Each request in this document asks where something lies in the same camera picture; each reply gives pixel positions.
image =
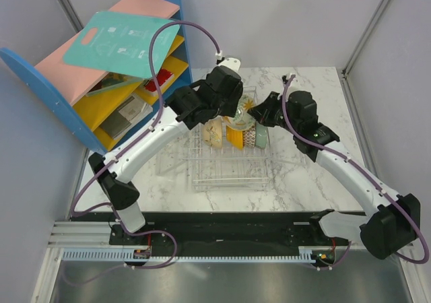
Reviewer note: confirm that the mint green bowl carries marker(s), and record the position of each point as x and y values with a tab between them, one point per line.
261	135

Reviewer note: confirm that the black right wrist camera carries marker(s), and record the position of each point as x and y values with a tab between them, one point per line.
302	110

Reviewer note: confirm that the green book under board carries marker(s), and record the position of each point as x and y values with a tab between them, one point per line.
113	81

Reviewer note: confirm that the cream bowl with bird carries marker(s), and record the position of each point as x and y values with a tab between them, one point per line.
211	133

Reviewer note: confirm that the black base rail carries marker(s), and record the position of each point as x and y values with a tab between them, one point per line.
207	234

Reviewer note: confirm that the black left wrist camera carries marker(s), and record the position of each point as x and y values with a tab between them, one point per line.
224	81

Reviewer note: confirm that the purple scale pattern bowl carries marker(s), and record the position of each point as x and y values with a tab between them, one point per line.
249	137

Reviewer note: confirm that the red white box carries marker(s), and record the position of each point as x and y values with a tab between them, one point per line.
164	79

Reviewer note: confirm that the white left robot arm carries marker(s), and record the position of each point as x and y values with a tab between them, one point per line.
116	169

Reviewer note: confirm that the teal cutting board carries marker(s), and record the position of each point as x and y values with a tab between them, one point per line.
115	42

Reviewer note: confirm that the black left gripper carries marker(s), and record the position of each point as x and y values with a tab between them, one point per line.
230	110

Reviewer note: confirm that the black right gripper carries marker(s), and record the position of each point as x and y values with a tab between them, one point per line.
263	111

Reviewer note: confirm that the grey setup guide booklet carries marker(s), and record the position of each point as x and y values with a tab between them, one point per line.
126	116

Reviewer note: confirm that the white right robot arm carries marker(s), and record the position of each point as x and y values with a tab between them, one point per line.
390	221

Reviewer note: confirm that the orange yellow bowl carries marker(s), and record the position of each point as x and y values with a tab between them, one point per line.
235	137

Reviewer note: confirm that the white slotted cable duct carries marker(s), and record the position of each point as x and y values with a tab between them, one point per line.
130	254

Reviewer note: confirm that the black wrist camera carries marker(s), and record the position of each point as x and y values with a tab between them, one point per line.
302	110
224	81

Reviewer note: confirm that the white wire dish rack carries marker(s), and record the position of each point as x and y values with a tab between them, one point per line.
203	168

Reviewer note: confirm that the white floral bowl orange flowers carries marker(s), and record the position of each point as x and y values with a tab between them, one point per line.
242	120

